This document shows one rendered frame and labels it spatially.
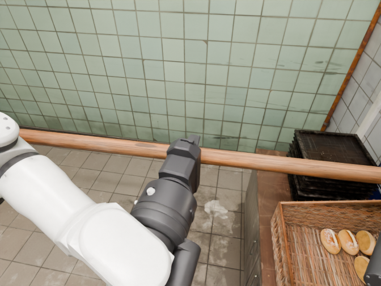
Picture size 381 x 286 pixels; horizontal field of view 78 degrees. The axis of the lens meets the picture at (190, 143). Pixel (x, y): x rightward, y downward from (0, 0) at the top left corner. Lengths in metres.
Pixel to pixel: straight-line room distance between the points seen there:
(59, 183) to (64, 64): 1.82
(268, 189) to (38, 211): 1.05
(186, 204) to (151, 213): 0.05
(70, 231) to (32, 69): 2.11
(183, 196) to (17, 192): 0.21
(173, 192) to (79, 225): 0.12
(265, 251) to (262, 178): 0.38
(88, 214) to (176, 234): 0.11
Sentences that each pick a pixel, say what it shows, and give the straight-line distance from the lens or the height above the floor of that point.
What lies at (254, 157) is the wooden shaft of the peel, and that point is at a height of 1.21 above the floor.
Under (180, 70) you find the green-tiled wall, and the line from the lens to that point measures 1.75.
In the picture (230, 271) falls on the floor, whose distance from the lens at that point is 1.62.
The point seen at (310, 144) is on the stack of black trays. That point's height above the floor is 0.80.
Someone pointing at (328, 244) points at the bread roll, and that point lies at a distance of 1.11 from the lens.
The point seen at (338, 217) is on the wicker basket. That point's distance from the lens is 1.11.
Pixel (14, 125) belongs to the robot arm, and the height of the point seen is 1.32.
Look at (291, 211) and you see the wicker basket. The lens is 1.06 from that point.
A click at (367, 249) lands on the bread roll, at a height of 0.64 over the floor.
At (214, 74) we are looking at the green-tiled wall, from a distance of 1.72.
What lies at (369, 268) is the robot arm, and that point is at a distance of 0.38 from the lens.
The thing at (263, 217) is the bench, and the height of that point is 0.58.
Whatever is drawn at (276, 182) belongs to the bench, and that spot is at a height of 0.58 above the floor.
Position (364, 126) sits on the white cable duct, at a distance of 1.54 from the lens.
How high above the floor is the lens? 1.51
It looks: 41 degrees down
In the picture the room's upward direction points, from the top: straight up
